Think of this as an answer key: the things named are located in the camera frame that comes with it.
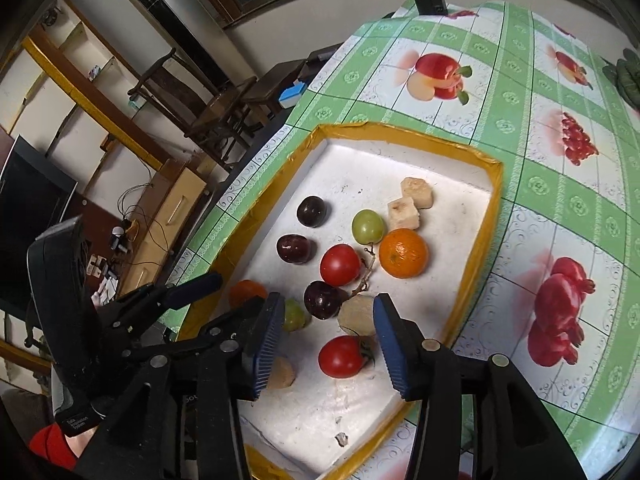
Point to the brown grape stem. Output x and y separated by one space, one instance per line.
370 265

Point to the green fruit-print tablecloth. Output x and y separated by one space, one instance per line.
550 185

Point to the round beige potato piece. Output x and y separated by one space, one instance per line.
357 316

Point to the standing air conditioner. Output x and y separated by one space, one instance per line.
165 10

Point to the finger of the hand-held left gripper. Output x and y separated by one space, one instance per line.
195 287
220 327

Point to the red tomato with calyx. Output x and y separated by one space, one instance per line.
342 357

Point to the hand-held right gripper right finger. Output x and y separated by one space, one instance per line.
387 345

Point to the small foam scrap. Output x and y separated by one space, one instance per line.
341 439

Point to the green grape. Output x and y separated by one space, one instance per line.
294 316
368 226

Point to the large orange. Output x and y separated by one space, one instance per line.
403 254

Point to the small orange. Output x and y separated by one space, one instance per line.
247 292

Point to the blue and white box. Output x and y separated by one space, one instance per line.
292 95

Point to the person's left forearm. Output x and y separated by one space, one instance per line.
47 447

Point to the green leafy vegetable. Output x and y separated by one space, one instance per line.
630 77

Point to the wooden television cabinet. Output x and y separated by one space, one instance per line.
165 215

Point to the black television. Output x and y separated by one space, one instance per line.
30 210

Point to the dark purple plum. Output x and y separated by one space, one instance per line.
312 211
322 300

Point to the white foam tray yellow rim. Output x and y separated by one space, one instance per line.
400 170

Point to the dark wooden side table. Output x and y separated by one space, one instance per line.
272 80

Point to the dark wooden armchair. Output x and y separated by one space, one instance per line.
190 97

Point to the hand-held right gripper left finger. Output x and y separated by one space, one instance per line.
267 345

